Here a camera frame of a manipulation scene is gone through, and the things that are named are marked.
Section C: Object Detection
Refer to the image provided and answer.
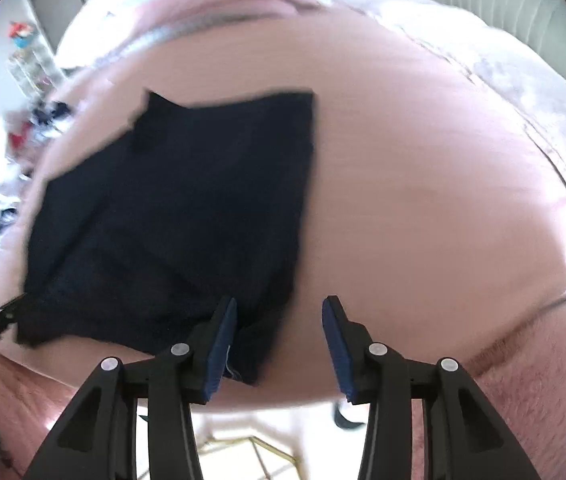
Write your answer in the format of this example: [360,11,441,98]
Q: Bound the white navy-collared top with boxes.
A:
[32,101,72,127]

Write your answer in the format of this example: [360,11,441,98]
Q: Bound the navy white-striped pants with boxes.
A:
[15,89,316,386]

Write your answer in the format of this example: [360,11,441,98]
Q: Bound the large pale pink pillow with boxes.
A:
[403,0,566,286]

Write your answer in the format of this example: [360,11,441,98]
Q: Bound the gold wire frame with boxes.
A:
[195,434,309,480]

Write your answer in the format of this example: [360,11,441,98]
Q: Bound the white shelf rack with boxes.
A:
[7,35,66,101]

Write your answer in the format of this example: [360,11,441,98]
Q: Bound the pink bed sheet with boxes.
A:
[28,0,566,416]

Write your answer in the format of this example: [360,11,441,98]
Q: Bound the small dark object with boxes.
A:
[332,400,366,431]

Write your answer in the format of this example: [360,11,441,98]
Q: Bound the red blue wall plush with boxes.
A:
[8,20,34,51]

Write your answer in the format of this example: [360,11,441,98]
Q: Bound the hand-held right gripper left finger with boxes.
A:
[23,296,239,480]

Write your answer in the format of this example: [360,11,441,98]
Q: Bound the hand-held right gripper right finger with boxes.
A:
[321,295,536,480]

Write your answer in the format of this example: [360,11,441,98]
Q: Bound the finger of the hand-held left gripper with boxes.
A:
[0,296,26,334]

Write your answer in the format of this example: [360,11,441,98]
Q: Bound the person's pink fleece clothing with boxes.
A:
[0,310,566,480]

